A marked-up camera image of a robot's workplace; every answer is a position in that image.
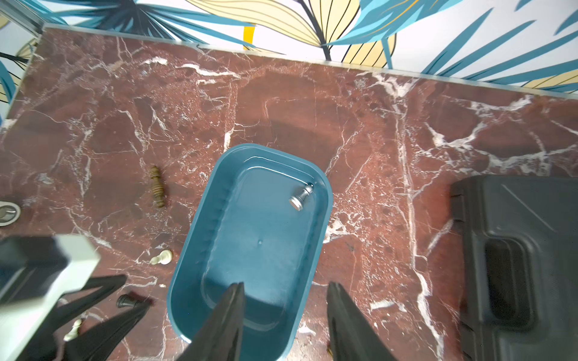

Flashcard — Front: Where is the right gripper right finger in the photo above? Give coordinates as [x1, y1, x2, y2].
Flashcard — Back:
[327, 282, 395, 360]

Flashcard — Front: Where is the small white pawn left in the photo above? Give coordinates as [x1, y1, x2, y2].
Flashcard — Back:
[63, 319, 83, 342]

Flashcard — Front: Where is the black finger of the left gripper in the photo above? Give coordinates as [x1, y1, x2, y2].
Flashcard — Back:
[63, 302, 150, 360]
[17, 275, 127, 361]

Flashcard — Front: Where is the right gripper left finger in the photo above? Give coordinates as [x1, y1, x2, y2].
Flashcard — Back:
[177, 282, 245, 361]

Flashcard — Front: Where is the cream white pawn piece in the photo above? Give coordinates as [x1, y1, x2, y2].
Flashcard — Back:
[149, 250, 173, 266]

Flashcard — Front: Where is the teal plastic storage box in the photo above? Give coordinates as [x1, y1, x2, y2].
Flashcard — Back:
[167, 144, 333, 360]

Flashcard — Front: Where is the black lying chess piece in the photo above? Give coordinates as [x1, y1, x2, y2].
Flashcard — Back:
[116, 294, 141, 308]

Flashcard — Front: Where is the brown wooden bishop piece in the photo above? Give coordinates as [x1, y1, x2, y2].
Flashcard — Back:
[150, 165, 165, 208]

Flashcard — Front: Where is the silver metal pawn piece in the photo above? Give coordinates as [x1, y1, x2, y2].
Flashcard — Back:
[289, 183, 314, 211]

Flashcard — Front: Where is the black plastic case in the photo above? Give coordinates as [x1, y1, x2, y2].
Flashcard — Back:
[450, 175, 577, 360]

